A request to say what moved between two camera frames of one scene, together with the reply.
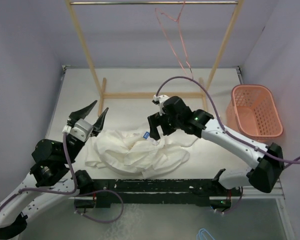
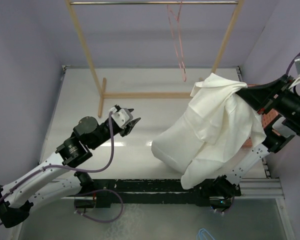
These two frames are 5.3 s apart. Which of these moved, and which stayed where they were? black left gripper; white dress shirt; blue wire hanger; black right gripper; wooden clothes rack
Moved: white dress shirt; black right gripper; black left gripper
Stayed: wooden clothes rack; blue wire hanger
